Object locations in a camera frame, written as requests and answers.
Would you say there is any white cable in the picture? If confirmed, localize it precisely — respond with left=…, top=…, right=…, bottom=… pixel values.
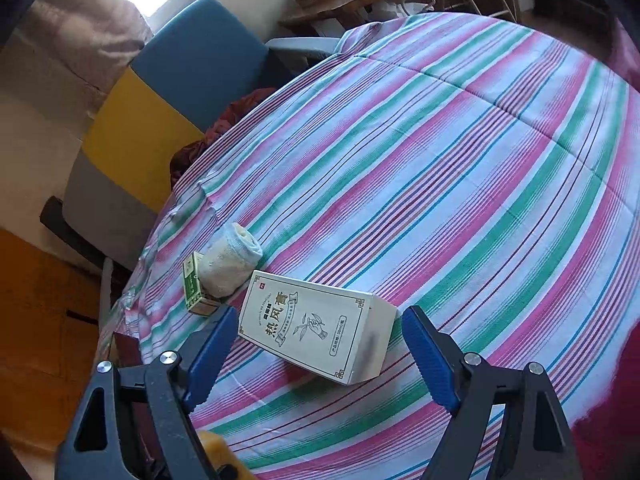
left=397, top=0, right=437, bottom=17

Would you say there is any dark red cloth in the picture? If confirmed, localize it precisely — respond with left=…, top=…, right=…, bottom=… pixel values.
left=169, top=87, right=277, bottom=192

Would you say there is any red blanket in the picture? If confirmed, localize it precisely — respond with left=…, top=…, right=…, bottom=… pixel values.
left=570, top=375, right=640, bottom=480

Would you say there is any wooden desk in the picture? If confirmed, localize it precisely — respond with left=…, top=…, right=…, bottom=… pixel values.
left=277, top=0, right=441, bottom=32

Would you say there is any small green box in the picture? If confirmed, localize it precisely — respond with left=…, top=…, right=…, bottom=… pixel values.
left=182, top=252, right=222, bottom=317

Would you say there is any blue yellow grey chair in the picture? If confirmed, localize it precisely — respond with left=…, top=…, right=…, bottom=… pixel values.
left=40, top=0, right=341, bottom=281

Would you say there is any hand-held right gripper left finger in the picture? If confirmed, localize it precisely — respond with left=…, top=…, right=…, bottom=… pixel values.
left=55, top=305, right=238, bottom=480

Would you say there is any plastic wrapped white roll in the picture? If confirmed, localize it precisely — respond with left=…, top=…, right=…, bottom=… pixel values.
left=196, top=222, right=264, bottom=299

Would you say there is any beige curtain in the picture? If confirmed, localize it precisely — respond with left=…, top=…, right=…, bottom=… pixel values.
left=12, top=0, right=153, bottom=116

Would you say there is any white printed carton box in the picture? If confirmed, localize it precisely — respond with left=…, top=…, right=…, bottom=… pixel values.
left=238, top=270, right=399, bottom=387

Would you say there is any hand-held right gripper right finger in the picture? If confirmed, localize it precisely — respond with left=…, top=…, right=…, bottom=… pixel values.
left=402, top=306, right=583, bottom=480

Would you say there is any striped pink green blanket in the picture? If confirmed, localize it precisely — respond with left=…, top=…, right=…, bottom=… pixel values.
left=95, top=10, right=640, bottom=480

